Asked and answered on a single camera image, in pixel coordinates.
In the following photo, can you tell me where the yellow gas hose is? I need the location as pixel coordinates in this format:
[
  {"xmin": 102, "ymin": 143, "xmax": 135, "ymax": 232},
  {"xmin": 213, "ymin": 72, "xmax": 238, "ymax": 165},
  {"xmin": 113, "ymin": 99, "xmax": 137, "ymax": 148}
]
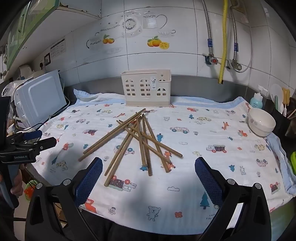
[{"xmin": 218, "ymin": 0, "xmax": 230, "ymax": 84}]

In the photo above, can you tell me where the beige plastic utensil holder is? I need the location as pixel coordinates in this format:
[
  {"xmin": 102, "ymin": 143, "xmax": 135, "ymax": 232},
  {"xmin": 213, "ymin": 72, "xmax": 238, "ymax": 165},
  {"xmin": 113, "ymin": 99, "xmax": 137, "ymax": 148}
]
[{"xmin": 121, "ymin": 69, "xmax": 172, "ymax": 107}]

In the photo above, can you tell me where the white ceramic bowl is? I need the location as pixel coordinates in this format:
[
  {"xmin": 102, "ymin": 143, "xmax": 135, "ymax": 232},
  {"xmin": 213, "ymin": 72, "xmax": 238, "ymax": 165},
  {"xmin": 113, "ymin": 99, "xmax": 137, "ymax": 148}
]
[{"xmin": 248, "ymin": 108, "xmax": 276, "ymax": 137}]

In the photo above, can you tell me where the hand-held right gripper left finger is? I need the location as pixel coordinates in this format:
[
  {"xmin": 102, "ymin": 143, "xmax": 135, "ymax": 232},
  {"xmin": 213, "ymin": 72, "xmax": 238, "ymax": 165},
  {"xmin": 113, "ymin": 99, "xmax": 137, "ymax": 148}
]
[{"xmin": 24, "ymin": 157, "xmax": 103, "ymax": 241}]

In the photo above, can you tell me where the braided metal hose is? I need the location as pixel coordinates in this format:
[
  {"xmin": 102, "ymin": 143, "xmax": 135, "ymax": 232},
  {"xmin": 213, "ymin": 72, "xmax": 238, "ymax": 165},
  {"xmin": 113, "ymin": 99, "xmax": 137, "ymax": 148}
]
[
  {"xmin": 229, "ymin": 0, "xmax": 241, "ymax": 61},
  {"xmin": 201, "ymin": 0, "xmax": 214, "ymax": 58}
]

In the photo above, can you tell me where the red handle water valve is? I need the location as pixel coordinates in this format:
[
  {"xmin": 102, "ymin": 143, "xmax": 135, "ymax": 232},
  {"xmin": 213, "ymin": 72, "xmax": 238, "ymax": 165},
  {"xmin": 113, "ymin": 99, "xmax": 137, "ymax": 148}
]
[{"xmin": 203, "ymin": 53, "xmax": 219, "ymax": 66}]

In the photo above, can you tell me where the white wall label sticker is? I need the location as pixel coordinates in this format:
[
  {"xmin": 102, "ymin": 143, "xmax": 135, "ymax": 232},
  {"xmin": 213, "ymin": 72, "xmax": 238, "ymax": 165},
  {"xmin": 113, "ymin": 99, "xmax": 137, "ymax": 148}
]
[{"xmin": 49, "ymin": 39, "xmax": 66, "ymax": 61}]

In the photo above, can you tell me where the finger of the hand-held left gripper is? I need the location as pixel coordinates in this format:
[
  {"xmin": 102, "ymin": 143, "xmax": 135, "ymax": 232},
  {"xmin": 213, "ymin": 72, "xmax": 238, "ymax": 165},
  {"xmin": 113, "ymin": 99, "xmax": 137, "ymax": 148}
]
[
  {"xmin": 8, "ymin": 129, "xmax": 43, "ymax": 145},
  {"xmin": 13, "ymin": 137, "xmax": 57, "ymax": 152}
]

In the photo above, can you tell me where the pile of wooden chopsticks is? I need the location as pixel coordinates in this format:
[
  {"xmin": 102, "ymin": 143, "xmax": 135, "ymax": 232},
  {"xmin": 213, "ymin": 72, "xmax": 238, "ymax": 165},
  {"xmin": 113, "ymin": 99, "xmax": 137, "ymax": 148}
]
[{"xmin": 78, "ymin": 108, "xmax": 183, "ymax": 187}]

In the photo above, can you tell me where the white power cable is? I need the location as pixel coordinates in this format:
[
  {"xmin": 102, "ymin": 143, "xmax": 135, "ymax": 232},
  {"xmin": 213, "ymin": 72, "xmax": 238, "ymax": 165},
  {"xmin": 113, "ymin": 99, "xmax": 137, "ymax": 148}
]
[{"xmin": 59, "ymin": 76, "xmax": 71, "ymax": 108}]

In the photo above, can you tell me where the metal water valve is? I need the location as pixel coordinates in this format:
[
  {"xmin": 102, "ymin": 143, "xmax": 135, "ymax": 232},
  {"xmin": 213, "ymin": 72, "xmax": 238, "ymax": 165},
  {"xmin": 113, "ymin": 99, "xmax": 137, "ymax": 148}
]
[{"xmin": 227, "ymin": 59, "xmax": 242, "ymax": 71}]

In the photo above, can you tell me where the black utensil caddy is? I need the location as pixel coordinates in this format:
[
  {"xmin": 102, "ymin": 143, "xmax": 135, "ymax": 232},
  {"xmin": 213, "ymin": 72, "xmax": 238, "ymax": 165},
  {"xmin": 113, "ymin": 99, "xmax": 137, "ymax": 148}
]
[{"xmin": 265, "ymin": 99, "xmax": 295, "ymax": 141}]

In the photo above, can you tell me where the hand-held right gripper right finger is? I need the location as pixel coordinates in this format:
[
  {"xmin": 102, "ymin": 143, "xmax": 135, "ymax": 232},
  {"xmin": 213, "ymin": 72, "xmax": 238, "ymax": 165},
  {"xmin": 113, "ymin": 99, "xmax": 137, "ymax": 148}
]
[{"xmin": 194, "ymin": 157, "xmax": 272, "ymax": 241}]

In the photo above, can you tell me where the white electric kettle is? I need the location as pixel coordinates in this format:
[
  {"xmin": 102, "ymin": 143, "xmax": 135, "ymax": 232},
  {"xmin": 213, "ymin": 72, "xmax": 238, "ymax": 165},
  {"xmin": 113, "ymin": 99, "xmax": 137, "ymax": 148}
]
[{"xmin": 18, "ymin": 64, "xmax": 36, "ymax": 80}]

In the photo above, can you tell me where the black cable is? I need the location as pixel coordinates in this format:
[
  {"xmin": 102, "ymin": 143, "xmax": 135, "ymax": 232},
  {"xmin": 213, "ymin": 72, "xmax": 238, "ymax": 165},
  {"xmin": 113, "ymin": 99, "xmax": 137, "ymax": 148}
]
[{"xmin": 13, "ymin": 122, "xmax": 45, "ymax": 138}]

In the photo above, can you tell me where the person's left hand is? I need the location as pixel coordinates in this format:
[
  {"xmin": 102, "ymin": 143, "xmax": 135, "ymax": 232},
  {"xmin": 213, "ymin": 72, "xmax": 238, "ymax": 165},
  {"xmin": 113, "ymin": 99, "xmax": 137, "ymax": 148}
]
[{"xmin": 10, "ymin": 170, "xmax": 24, "ymax": 197}]

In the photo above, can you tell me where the thin white hose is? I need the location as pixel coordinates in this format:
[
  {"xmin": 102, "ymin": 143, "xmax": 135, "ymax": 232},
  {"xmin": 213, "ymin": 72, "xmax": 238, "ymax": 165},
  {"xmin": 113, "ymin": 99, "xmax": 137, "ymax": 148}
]
[{"xmin": 238, "ymin": 21, "xmax": 253, "ymax": 73}]

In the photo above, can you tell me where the yellow bottle brush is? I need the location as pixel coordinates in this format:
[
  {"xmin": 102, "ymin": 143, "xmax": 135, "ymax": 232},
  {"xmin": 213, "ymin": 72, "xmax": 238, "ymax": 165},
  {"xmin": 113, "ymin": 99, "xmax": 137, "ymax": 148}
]
[{"xmin": 282, "ymin": 87, "xmax": 291, "ymax": 117}]

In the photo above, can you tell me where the green wall cabinet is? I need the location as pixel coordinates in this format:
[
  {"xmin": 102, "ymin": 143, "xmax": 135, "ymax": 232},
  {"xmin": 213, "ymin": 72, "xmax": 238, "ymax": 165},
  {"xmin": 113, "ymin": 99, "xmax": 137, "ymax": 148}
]
[{"xmin": 0, "ymin": 0, "xmax": 61, "ymax": 71}]

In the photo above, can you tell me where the white microwave oven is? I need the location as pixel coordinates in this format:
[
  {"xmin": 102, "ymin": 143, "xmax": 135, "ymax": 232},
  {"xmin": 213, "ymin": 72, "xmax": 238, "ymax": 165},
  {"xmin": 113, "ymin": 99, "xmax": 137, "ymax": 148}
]
[{"xmin": 13, "ymin": 70, "xmax": 68, "ymax": 128}]

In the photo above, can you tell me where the white cartoon printed blanket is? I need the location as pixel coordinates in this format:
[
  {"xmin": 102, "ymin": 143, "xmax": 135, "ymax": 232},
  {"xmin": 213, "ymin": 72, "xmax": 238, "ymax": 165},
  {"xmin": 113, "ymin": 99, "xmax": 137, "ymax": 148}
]
[{"xmin": 25, "ymin": 88, "xmax": 296, "ymax": 234}]

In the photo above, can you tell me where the blue pump soap bottle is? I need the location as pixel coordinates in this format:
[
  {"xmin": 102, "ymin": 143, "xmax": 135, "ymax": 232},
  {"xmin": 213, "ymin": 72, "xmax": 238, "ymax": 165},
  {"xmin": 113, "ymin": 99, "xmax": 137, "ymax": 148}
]
[{"xmin": 250, "ymin": 85, "xmax": 268, "ymax": 110}]

